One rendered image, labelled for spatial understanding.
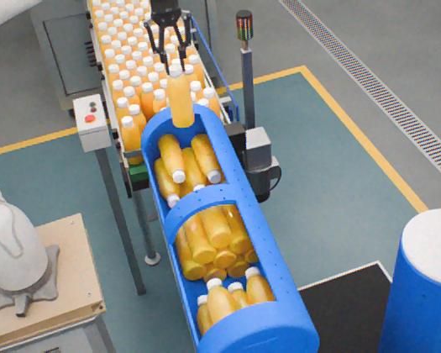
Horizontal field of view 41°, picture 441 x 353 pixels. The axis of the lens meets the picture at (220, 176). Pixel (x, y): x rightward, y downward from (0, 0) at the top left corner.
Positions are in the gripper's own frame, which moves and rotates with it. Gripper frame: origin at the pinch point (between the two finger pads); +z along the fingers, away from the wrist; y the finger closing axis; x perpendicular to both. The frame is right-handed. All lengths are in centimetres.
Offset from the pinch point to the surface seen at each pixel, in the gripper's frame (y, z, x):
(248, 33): 37, 27, 51
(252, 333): -2, 23, -76
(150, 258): -21, 142, 53
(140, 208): -20, 106, 52
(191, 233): -7.3, 32.8, -35.3
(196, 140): 3.5, 32.4, 2.3
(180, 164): -4.1, 33.3, -5.8
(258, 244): 7, 25, -52
